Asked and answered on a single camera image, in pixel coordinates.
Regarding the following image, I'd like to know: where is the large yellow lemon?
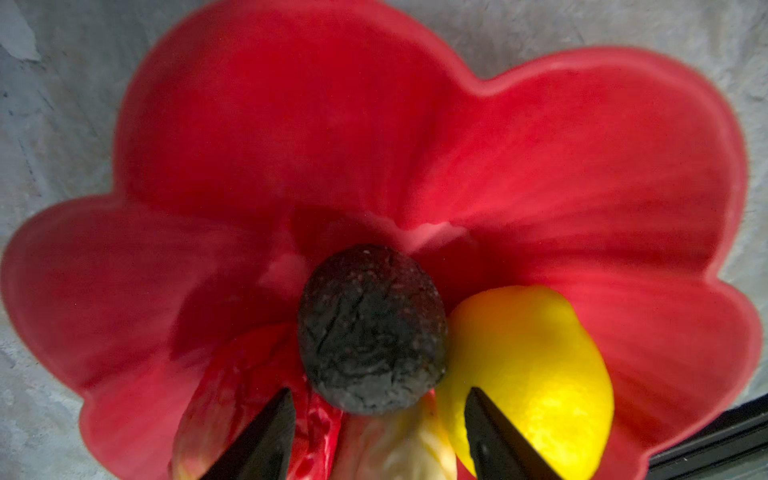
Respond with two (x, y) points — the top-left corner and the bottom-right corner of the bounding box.
(436, 286), (614, 479)

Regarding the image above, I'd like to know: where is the dark avocado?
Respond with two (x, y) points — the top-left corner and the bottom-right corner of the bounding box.
(297, 244), (449, 416)

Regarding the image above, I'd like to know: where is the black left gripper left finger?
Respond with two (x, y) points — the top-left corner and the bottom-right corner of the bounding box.
(201, 388), (296, 480)

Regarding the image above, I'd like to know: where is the red apple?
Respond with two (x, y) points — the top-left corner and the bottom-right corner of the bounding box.
(169, 322), (343, 479)

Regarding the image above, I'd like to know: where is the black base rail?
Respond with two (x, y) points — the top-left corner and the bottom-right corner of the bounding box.
(647, 395), (767, 480)

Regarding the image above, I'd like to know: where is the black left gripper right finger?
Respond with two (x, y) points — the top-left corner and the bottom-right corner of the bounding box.
(464, 387), (561, 480)

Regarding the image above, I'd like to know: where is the beige garlic bulb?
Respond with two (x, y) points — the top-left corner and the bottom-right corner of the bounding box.
(330, 394), (457, 480)

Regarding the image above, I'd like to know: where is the red flower-shaped fruit bowl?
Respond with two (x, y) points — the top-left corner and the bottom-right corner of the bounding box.
(1, 1), (762, 479)

